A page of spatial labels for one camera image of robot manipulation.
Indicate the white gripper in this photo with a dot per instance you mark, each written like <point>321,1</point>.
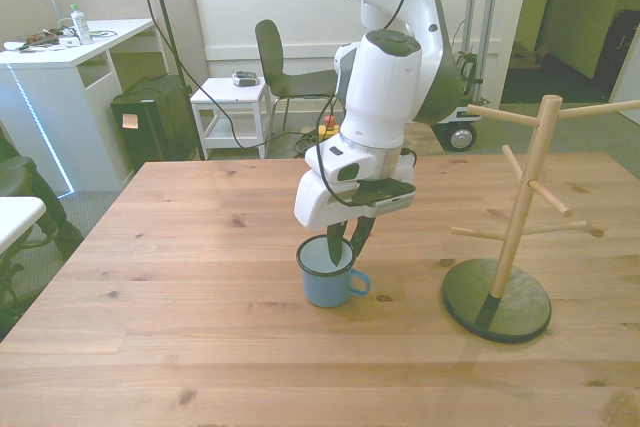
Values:
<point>312,202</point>

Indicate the blue enamel mug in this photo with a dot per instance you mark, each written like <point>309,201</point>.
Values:
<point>322,289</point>

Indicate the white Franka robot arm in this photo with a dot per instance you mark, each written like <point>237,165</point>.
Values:
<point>385,87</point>

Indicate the wooden mug tree black base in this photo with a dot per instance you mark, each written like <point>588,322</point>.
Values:
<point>520,312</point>

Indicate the yellow red emergency stop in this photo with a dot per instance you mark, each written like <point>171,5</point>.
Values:
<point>329,133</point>

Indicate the white side table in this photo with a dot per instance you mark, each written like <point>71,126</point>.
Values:
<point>230,92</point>

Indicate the grey device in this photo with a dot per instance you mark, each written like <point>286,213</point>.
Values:
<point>245,79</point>

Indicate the black chair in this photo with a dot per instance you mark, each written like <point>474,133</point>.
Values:
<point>270,57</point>

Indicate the black tripod stand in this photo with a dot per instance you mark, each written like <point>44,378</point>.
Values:
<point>186,97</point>

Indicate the black computer tower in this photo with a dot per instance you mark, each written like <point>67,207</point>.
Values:
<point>155,122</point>

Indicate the orange sticky note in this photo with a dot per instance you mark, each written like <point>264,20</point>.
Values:
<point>130,120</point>

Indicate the person leg dark trousers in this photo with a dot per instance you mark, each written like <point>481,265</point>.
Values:
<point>50,207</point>

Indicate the white desk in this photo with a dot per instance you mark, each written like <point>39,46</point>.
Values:
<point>50,97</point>

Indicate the white round tabletop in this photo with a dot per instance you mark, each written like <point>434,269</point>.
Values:
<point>17,217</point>

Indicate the clear plastic bottle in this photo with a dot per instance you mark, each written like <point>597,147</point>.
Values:
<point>81,27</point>

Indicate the small white box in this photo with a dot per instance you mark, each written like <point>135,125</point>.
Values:
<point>69,40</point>

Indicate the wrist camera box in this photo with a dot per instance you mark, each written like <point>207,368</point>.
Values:
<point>385,192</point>

